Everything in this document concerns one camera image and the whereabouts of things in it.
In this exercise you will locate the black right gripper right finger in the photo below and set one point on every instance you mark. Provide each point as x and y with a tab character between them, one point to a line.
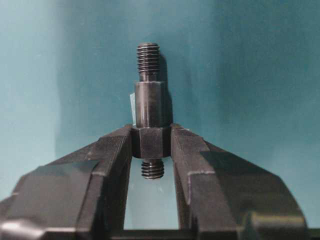
221	196

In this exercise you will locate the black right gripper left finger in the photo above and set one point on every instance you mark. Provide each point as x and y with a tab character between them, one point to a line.
80	196

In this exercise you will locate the dark steel threaded shaft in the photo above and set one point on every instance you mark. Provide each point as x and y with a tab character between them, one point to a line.
151	134

